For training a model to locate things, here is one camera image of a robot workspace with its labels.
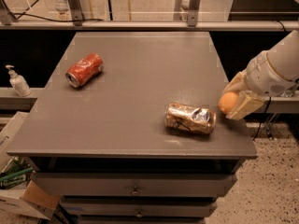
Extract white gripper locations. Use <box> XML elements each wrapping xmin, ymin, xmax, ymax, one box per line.
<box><xmin>222</xmin><ymin>49</ymin><xmax>296</xmax><ymax>120</ymax></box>

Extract orange fruit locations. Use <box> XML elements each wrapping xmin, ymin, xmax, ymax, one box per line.
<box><xmin>219</xmin><ymin>92</ymin><xmax>238</xmax><ymax>114</ymax></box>

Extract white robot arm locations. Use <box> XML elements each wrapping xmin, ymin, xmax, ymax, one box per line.
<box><xmin>219</xmin><ymin>30</ymin><xmax>299</xmax><ymax>120</ymax></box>

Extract crushed gold can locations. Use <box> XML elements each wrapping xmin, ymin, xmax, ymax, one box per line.
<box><xmin>164</xmin><ymin>103</ymin><xmax>216</xmax><ymax>134</ymax></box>

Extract red soda can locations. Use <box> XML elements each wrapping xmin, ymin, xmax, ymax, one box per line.
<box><xmin>65</xmin><ymin>53</ymin><xmax>104</xmax><ymax>88</ymax></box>

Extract grey drawer cabinet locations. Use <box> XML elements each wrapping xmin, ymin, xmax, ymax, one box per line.
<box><xmin>9</xmin><ymin>32</ymin><xmax>257</xmax><ymax>224</ymax></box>

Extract white pump bottle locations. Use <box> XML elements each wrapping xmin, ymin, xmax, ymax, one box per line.
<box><xmin>6</xmin><ymin>64</ymin><xmax>31</xmax><ymax>97</ymax></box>

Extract cardboard box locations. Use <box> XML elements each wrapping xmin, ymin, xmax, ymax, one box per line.
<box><xmin>0</xmin><ymin>111</ymin><xmax>59</xmax><ymax>220</ymax></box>

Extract metal railing frame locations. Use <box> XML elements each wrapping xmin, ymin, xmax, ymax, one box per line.
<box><xmin>0</xmin><ymin>0</ymin><xmax>299</xmax><ymax>32</ymax></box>

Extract black cable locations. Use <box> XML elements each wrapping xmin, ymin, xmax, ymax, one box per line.
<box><xmin>8</xmin><ymin>0</ymin><xmax>106</xmax><ymax>23</ymax></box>

